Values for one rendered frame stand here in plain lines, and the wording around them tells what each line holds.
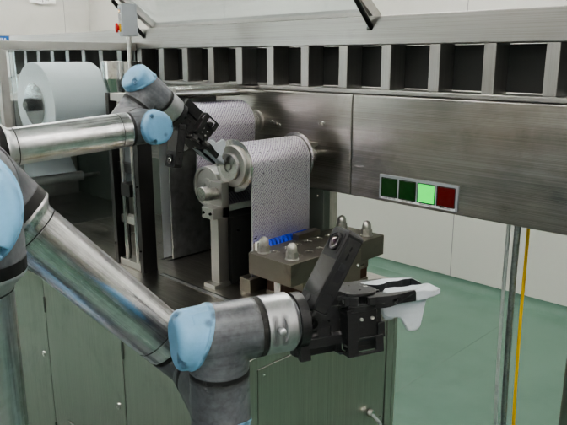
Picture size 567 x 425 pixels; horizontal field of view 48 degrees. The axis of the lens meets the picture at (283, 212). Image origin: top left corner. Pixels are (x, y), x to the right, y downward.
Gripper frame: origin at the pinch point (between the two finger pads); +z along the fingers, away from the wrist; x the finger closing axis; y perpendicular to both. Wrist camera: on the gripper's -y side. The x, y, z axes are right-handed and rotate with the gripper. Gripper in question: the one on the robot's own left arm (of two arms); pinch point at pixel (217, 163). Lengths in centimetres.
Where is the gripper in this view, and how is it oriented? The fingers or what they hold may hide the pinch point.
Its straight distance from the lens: 174.5
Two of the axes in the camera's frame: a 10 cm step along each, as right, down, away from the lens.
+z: 5.3, 5.0, 6.8
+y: 4.5, -8.5, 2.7
